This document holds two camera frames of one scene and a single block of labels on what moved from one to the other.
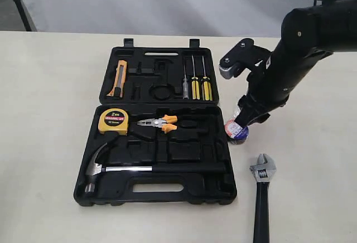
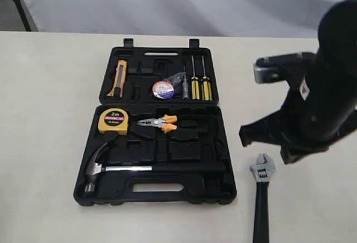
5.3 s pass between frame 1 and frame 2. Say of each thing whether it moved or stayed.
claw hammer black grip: stayed
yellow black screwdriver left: stayed
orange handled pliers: stayed
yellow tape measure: stayed
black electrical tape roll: moved
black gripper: moved
